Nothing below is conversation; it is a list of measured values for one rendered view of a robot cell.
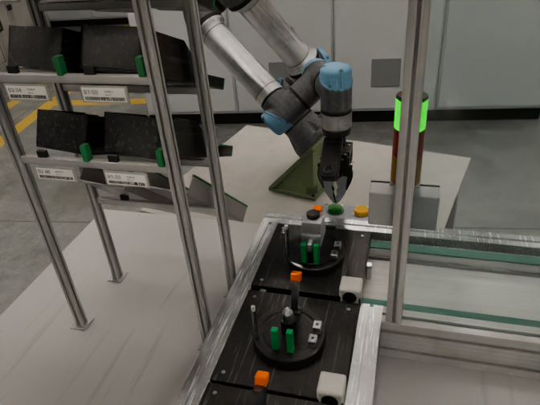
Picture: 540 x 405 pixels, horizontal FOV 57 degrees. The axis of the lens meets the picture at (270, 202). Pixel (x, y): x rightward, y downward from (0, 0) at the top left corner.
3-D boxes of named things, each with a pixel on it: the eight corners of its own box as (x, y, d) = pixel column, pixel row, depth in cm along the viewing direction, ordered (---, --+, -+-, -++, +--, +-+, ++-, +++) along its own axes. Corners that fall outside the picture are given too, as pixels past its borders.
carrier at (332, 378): (249, 296, 110) (243, 251, 104) (359, 311, 104) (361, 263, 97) (210, 386, 91) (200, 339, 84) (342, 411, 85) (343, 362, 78)
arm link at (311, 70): (284, 80, 131) (296, 94, 122) (316, 49, 129) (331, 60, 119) (303, 100, 135) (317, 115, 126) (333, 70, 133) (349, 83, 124)
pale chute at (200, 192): (199, 213, 133) (204, 197, 134) (243, 222, 128) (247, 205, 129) (137, 185, 108) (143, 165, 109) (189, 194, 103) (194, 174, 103)
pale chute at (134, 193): (149, 208, 137) (153, 192, 138) (189, 217, 132) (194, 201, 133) (77, 180, 112) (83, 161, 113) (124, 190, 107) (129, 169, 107)
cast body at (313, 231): (307, 229, 117) (306, 203, 113) (325, 231, 116) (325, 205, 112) (299, 251, 110) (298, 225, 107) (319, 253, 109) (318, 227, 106)
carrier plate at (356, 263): (278, 229, 131) (277, 222, 130) (371, 238, 125) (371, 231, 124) (251, 291, 112) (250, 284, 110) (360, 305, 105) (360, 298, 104)
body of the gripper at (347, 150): (353, 161, 133) (354, 120, 127) (349, 177, 126) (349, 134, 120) (325, 160, 135) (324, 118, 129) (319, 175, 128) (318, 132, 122)
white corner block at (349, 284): (341, 288, 110) (341, 274, 108) (362, 291, 109) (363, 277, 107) (338, 303, 106) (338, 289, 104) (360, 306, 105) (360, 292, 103)
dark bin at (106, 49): (173, 84, 113) (176, 51, 111) (223, 89, 108) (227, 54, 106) (79, 67, 87) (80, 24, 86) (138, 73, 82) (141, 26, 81)
